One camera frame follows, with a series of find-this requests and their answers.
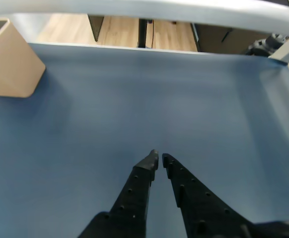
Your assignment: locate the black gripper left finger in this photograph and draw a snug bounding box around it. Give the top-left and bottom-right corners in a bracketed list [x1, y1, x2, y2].
[77, 149, 159, 238]

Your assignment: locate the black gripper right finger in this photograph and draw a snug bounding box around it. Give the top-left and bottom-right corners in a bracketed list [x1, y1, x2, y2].
[161, 153, 289, 238]

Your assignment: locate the beige box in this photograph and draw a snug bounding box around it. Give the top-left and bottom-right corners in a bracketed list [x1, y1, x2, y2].
[0, 18, 47, 98]

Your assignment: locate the dark grey table mat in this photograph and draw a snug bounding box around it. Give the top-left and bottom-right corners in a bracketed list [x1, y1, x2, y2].
[0, 42, 289, 238]

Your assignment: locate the black tripod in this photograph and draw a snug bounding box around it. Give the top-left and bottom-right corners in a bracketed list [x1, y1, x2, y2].
[137, 18, 147, 49]

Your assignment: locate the dark cabinet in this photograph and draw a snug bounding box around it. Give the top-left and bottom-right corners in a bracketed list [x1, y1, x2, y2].
[190, 22, 272, 56]

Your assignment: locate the dark furniture leg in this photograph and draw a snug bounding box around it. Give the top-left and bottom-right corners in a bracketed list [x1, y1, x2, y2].
[87, 15, 105, 42]

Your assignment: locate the black chair base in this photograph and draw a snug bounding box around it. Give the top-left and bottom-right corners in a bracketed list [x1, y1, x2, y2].
[245, 33, 289, 58]

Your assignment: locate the thin black floor cable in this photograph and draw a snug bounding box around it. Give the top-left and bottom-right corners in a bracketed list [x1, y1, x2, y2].
[149, 19, 155, 49]

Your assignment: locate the pale grey frame bar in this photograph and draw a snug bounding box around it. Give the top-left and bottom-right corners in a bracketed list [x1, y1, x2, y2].
[0, 0, 289, 63]

